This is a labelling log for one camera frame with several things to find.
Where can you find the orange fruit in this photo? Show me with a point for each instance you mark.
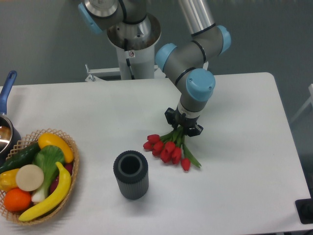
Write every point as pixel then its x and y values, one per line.
pixel 17 200

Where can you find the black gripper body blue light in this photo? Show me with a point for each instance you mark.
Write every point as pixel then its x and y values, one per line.
pixel 184 119

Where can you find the dark grey ribbed vase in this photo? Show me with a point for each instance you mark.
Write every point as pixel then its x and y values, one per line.
pixel 131 172

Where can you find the yellow bell pepper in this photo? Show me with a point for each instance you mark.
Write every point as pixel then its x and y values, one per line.
pixel 8 180

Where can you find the green bok choy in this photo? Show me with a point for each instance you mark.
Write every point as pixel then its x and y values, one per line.
pixel 46 160

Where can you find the black device at edge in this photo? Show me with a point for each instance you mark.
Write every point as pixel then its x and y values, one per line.
pixel 305 210

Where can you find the blue handled saucepan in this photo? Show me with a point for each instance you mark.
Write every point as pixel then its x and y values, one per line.
pixel 9 136

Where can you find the green cucumber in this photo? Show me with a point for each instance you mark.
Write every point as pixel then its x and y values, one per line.
pixel 21 158

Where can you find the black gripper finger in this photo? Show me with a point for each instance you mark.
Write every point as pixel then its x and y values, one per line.
pixel 194 131
pixel 170 115

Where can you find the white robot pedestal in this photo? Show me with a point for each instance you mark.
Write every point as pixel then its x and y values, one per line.
pixel 132 65

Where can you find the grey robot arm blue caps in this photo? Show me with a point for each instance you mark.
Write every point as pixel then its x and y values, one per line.
pixel 134 33

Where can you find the dark red vegetable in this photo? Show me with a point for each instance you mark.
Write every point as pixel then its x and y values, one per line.
pixel 54 184

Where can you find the white frame at right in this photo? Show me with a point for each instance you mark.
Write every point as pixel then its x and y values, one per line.
pixel 304 109

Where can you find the yellow banana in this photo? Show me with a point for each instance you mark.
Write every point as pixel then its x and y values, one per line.
pixel 52 200

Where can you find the red tulip bouquet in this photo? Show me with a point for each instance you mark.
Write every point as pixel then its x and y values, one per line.
pixel 171 148

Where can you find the woven wicker basket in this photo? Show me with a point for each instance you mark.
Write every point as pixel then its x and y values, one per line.
pixel 25 142

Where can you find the beige round disc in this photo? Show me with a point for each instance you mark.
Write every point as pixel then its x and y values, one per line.
pixel 29 177

